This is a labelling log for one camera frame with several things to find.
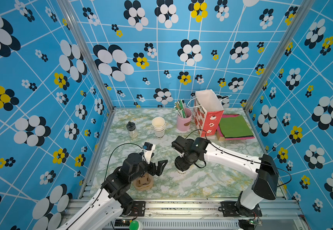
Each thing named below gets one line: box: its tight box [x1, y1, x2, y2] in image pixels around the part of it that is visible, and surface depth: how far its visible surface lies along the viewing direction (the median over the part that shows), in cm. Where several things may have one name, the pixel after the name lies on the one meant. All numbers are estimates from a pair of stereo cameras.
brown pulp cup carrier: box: [133, 172, 154, 191], surface depth 79 cm
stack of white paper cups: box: [151, 116, 166, 139], surface depth 94 cm
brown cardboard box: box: [215, 130, 226, 142], surface depth 101 cm
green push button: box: [129, 220, 140, 230], surface depth 63 cm
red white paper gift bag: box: [192, 89, 225, 138], surface depth 95 cm
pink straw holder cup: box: [176, 107, 193, 133], surface depth 101 cm
